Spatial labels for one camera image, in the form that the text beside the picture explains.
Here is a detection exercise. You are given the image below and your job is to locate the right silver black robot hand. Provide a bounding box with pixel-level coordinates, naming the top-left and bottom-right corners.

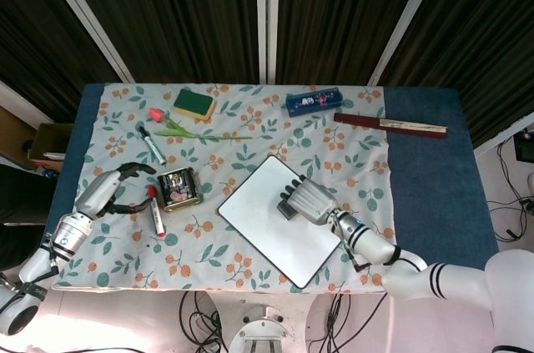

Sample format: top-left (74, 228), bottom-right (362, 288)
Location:
top-left (278, 175), bottom-right (339, 227)

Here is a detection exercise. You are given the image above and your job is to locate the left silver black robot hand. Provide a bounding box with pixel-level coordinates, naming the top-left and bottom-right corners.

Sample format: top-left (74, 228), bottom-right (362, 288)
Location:
top-left (74, 162), bottom-right (158, 220)

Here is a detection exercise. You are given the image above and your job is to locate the grey board eraser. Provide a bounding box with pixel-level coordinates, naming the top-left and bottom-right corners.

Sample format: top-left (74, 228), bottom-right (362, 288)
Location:
top-left (275, 200), bottom-right (300, 220)

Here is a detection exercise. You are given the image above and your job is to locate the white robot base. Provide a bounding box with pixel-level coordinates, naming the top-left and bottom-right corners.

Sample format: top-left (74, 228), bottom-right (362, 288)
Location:
top-left (228, 305), bottom-right (300, 353)

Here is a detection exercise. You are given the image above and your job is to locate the white whiteboard with black rim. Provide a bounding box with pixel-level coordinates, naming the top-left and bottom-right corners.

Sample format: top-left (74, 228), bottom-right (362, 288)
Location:
top-left (218, 154), bottom-right (343, 290)

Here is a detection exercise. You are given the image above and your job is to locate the red cap marker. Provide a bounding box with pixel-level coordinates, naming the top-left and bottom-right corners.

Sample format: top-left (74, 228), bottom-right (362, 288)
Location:
top-left (148, 184), bottom-right (167, 240)

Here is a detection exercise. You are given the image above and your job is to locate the black green marker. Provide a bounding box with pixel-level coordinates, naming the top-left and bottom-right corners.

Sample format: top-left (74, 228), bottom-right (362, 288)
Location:
top-left (139, 126), bottom-right (168, 165)

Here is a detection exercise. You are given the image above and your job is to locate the cardboard box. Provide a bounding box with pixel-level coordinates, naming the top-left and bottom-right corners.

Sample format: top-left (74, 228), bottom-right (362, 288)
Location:
top-left (27, 122), bottom-right (75, 173)

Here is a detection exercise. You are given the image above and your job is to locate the floral print tablecloth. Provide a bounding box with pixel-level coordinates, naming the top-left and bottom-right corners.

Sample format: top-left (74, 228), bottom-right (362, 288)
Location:
top-left (53, 82), bottom-right (408, 294)

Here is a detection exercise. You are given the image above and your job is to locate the black gold luncheon meat can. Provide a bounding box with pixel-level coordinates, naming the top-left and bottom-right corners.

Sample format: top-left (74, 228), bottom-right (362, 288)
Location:
top-left (157, 166), bottom-right (204, 214)

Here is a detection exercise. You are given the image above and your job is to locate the blue printed pencil box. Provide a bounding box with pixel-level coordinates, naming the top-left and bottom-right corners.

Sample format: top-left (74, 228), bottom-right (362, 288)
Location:
top-left (285, 87), bottom-right (345, 118)

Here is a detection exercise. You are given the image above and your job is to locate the artificial pink tulip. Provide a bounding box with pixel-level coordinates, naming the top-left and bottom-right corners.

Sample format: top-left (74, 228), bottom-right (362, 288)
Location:
top-left (149, 107), bottom-right (254, 142)

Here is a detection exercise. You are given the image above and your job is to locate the dark red folded fan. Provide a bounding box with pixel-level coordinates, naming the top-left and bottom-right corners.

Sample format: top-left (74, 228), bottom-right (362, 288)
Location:
top-left (334, 112), bottom-right (450, 140)

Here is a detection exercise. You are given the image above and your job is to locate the blue table cover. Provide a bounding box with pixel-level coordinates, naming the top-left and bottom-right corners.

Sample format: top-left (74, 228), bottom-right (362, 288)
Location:
top-left (43, 83), bottom-right (504, 294)

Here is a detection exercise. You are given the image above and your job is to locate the green yellow sponge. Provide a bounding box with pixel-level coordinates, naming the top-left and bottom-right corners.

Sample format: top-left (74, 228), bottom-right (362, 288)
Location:
top-left (173, 88), bottom-right (219, 123)

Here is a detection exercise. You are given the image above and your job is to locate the black curtain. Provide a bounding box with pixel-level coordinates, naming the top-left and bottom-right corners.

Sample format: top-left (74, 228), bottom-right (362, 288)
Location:
top-left (0, 0), bottom-right (534, 149)

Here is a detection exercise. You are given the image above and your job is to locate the black cable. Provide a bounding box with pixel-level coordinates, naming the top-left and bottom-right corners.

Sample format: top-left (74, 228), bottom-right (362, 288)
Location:
top-left (306, 292), bottom-right (387, 353)
top-left (487, 135), bottom-right (534, 244)
top-left (179, 290), bottom-right (229, 353)
top-left (0, 334), bottom-right (145, 353)

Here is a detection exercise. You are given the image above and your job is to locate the white frame post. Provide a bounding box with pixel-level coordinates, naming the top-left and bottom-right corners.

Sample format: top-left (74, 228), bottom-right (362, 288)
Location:
top-left (366, 0), bottom-right (451, 86)
top-left (255, 0), bottom-right (280, 83)
top-left (33, 0), bottom-right (134, 83)

